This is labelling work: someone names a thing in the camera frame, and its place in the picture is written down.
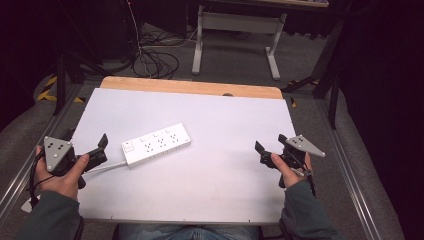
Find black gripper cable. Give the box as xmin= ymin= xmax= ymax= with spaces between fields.
xmin=27 ymin=155 xmax=56 ymax=208
xmin=290 ymin=153 xmax=318 ymax=200

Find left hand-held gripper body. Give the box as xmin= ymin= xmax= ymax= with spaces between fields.
xmin=43 ymin=135 xmax=109 ymax=190

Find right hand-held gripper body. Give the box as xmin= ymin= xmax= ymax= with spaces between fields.
xmin=259 ymin=134 xmax=327 ymax=189

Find white power strip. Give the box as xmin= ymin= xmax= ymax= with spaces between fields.
xmin=121 ymin=122 xmax=192 ymax=169

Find black floor cables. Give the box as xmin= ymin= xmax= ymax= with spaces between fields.
xmin=123 ymin=0 xmax=198 ymax=80

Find black metal stand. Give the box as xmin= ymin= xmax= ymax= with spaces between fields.
xmin=280 ymin=19 xmax=344 ymax=130
xmin=53 ymin=0 xmax=109 ymax=116

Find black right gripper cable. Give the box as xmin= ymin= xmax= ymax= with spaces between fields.
xmin=290 ymin=153 xmax=318 ymax=200

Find white metal desk frame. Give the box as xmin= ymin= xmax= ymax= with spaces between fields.
xmin=191 ymin=4 xmax=288 ymax=82

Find person's right hand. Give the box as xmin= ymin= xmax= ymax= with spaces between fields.
xmin=270 ymin=152 xmax=314 ymax=190

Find person's left hand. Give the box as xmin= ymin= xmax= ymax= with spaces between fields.
xmin=34 ymin=145 xmax=91 ymax=201

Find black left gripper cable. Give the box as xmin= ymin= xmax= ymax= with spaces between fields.
xmin=27 ymin=155 xmax=56 ymax=208

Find person's legs in jeans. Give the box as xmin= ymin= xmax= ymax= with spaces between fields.
xmin=117 ymin=223 xmax=262 ymax=240

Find white power strip cable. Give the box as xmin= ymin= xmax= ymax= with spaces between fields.
xmin=83 ymin=160 xmax=128 ymax=175

